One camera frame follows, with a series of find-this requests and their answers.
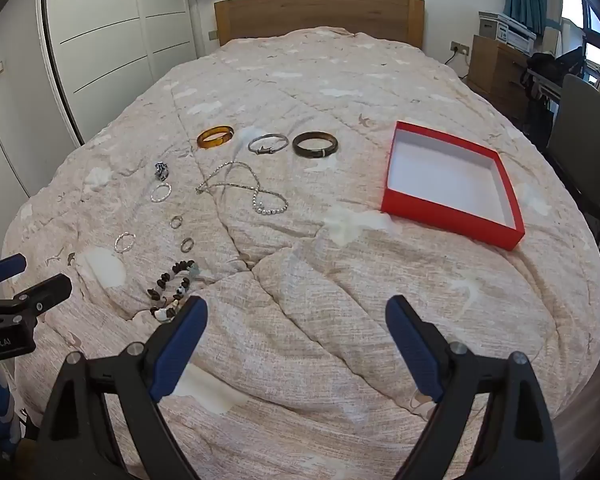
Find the window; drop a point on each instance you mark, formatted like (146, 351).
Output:
(592, 20)

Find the white wardrobe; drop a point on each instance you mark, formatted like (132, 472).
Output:
(105, 35)

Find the red shallow box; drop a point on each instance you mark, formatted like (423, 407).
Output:
(445, 217)

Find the amber bangle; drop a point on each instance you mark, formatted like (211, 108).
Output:
(205, 142)

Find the dark brown bangle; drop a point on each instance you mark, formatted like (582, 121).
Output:
(302, 152)

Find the grey office chair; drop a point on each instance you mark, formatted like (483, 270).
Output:
(580, 125)

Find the beige cloud print blanket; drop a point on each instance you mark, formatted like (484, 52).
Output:
(305, 285)

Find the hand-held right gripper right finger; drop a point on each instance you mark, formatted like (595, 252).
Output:
(412, 345)

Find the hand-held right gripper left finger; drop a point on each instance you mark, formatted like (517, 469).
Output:
(180, 350)

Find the white printer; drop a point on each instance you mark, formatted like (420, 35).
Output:
(519, 36)

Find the wooden dresser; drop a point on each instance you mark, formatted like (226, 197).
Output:
(495, 75)

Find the wooden bed headboard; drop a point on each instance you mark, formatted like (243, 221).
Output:
(320, 12)

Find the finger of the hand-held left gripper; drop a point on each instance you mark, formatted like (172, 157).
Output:
(45, 292)
(7, 266)

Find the black bag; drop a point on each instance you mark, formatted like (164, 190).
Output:
(555, 67)

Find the white storage box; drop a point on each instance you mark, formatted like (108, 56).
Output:
(490, 22)

